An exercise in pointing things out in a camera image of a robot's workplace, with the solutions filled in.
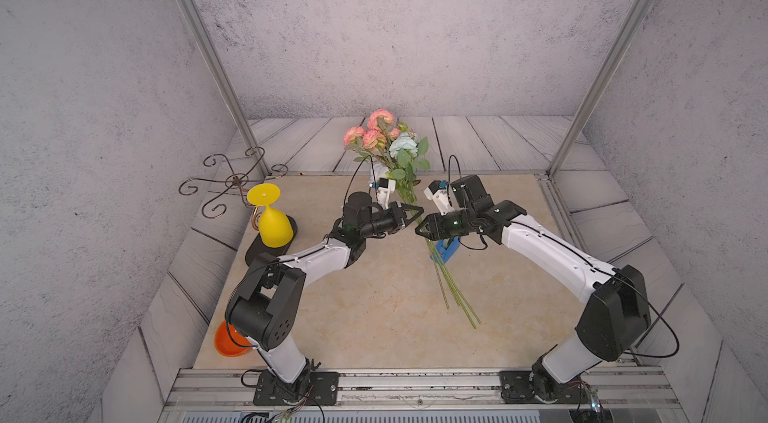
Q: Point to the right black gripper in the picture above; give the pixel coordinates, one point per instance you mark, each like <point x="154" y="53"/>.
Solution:
<point x="434" y="229"/>

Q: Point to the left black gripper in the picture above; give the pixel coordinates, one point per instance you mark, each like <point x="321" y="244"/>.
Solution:
<point x="395" y="216"/>

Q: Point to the blue tape dispenser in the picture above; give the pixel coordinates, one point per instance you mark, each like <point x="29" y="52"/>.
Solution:
<point x="446" y="249"/>

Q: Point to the artificial flower bouquet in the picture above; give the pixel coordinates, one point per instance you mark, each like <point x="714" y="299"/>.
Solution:
<point x="395" y="151"/>

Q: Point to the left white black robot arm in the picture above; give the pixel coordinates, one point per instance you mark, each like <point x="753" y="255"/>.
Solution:
<point x="263" y="307"/>

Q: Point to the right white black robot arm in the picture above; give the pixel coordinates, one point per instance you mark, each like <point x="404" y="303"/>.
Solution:
<point x="616" y="310"/>

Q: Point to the yellow plastic goblet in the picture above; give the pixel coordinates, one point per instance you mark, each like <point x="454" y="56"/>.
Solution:
<point x="274" y="226"/>

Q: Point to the black oval tray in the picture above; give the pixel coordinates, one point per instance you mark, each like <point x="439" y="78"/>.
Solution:
<point x="258" y="247"/>

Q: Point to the orange plastic bowl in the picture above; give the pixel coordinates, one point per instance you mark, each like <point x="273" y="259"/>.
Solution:
<point x="228" y="342"/>

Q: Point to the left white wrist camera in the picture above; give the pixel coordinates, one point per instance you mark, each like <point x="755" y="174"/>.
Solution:
<point x="384" y="188"/>

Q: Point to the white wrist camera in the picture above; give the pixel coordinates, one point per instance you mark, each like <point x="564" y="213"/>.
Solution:
<point x="438" y="193"/>
<point x="384" y="188"/>

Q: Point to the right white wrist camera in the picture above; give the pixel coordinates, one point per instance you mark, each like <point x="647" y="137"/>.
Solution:
<point x="438" y="193"/>

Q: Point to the curly metal wire stand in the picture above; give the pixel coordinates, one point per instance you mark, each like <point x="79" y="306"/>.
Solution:
<point x="230" y="181"/>

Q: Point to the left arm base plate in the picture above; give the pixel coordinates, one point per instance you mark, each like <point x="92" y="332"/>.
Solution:
<point x="297" y="388"/>

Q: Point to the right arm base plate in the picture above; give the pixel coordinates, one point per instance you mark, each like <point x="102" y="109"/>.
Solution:
<point x="529" y="387"/>

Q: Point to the aluminium rail front frame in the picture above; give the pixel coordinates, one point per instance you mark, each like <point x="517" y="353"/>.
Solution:
<point x="602" y="394"/>

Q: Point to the right aluminium corner post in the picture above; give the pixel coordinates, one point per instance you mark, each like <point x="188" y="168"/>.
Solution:
<point x="620" y="45"/>

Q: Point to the aluminium corner post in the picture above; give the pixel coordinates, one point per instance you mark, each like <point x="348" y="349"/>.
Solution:
<point x="620" y="45"/>
<point x="206" y="47"/>

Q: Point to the left aluminium corner post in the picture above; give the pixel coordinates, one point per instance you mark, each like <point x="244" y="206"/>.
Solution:
<point x="206" y="47"/>

